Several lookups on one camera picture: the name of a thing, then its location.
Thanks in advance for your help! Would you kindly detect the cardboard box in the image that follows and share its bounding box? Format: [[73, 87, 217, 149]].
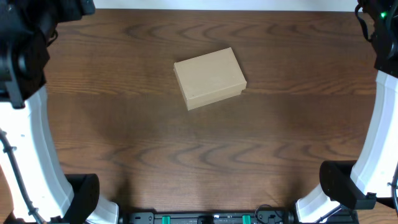
[[174, 48, 247, 110]]

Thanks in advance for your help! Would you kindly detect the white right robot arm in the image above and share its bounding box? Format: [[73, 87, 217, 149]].
[[284, 0, 397, 223]]

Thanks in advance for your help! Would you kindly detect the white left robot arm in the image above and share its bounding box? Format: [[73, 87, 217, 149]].
[[1, 0, 119, 223]]

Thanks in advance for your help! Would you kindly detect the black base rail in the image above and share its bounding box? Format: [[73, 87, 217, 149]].
[[117, 208, 300, 224]]

